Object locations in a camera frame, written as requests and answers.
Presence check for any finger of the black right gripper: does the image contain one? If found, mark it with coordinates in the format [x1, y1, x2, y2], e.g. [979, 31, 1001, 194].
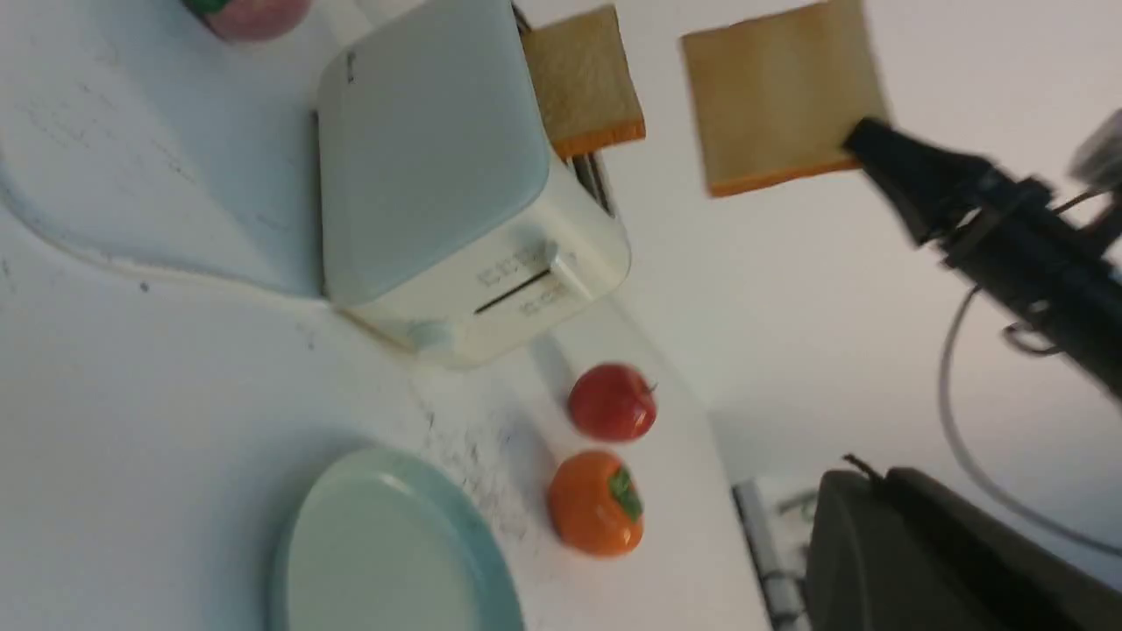
[844, 118, 997, 248]

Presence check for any orange persimmon with green leaf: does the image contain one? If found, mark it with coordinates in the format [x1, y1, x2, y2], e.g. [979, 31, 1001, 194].
[546, 449, 644, 557]

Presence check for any white two-slot toaster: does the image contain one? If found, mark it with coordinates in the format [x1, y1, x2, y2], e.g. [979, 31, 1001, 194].
[316, 1, 632, 369]

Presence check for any metal rack beside table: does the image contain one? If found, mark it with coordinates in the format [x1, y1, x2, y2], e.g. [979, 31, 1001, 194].
[732, 476, 819, 630]

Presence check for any red apple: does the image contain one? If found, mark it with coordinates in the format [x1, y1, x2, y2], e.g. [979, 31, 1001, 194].
[565, 363, 657, 443]

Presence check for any pink peach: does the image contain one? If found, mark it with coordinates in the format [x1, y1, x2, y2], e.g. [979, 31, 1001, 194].
[181, 0, 313, 42]

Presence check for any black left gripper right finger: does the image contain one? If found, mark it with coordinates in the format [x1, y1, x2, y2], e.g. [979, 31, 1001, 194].
[883, 467, 1121, 630]

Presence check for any grey right arm cable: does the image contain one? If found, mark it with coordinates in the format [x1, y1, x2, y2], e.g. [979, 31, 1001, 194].
[938, 285, 1122, 558]

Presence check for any toast slice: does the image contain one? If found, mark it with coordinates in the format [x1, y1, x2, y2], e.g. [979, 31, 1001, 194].
[521, 4, 649, 161]
[680, 1, 892, 196]

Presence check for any light blue round plate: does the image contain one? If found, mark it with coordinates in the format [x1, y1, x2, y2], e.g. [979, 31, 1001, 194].
[267, 447, 526, 630]

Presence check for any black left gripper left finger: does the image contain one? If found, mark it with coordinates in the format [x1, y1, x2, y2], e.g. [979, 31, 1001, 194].
[804, 468, 1008, 630]

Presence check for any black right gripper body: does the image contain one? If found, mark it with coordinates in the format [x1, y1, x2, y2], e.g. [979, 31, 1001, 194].
[939, 170, 1121, 396]

